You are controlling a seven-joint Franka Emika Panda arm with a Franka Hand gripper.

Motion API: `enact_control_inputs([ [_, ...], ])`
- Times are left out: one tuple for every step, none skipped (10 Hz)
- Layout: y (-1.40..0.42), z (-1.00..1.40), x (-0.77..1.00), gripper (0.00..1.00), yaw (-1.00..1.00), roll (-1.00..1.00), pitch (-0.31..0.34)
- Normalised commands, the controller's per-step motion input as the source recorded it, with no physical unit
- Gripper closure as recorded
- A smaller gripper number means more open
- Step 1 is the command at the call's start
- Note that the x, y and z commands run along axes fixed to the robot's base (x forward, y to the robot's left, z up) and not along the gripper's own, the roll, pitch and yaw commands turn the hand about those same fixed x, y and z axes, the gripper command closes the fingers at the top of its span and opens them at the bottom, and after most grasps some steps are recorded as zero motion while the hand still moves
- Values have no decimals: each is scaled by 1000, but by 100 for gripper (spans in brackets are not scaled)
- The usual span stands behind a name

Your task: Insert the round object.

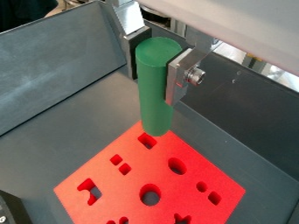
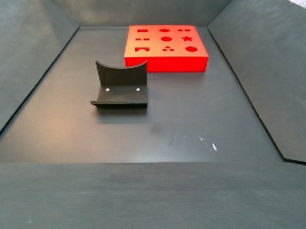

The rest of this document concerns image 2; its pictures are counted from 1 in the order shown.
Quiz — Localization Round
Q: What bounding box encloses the red shape sorter block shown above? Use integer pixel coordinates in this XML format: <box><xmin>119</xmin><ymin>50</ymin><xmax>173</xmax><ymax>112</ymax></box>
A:
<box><xmin>124</xmin><ymin>25</ymin><xmax>209</xmax><ymax>72</ymax></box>

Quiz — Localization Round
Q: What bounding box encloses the black curved holder bracket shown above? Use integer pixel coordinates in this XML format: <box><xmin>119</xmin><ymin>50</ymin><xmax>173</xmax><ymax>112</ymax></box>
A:
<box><xmin>91</xmin><ymin>62</ymin><xmax>148</xmax><ymax>107</ymax></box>

